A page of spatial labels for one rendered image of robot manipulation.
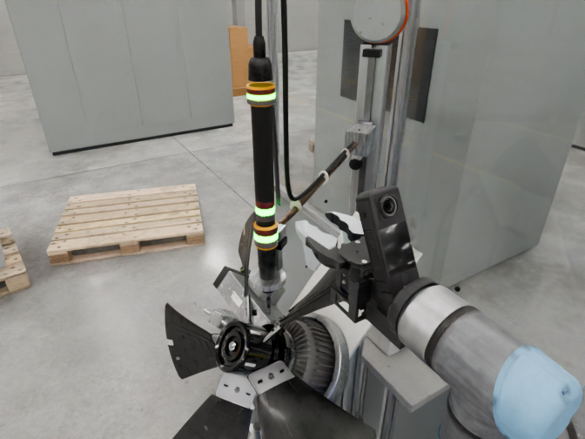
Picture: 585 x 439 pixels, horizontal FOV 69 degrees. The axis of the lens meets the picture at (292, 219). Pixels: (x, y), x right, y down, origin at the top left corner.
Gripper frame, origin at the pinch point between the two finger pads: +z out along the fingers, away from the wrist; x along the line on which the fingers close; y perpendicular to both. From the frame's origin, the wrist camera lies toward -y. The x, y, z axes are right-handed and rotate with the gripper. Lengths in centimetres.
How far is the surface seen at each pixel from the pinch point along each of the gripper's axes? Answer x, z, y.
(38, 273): -61, 284, 167
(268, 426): -6.4, 5.3, 48.3
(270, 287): -1.4, 12.2, 20.0
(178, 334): -12, 49, 57
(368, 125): 54, 52, 9
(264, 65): -0.4, 13.8, -18.5
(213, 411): -13, 21, 58
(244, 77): 341, 757, 137
